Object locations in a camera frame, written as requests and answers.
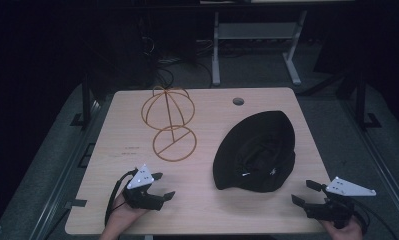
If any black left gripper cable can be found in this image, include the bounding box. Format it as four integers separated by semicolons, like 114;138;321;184
104;168;139;228

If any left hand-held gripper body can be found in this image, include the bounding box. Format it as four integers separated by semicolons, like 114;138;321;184
121;163;165;212

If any person's left hand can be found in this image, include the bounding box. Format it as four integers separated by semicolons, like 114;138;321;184
101;192;151;234

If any gold wire hat stand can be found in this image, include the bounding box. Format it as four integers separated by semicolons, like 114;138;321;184
140;85;198;163

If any person's right hand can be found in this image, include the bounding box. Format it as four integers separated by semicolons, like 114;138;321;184
319;215;365;240

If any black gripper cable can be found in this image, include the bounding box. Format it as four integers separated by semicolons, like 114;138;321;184
104;168;139;228
349;199;399;240

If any black metal stand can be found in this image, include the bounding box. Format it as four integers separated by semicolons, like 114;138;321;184
353;71;382;131
69;73;98;128

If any bundle of floor cables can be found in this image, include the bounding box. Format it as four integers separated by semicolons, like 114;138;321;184
140;34;215;88

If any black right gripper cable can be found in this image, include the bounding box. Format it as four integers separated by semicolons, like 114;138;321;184
349;199;399;240

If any black tape strip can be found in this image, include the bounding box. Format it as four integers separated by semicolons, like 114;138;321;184
64;198;88;209

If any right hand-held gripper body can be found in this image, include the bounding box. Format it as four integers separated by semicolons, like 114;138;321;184
302;176;377;230

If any white metal desk frame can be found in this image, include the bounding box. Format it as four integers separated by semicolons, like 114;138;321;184
211;9;309;87

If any black bucket hat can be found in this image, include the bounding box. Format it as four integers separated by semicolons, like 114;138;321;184
212;110;297;194

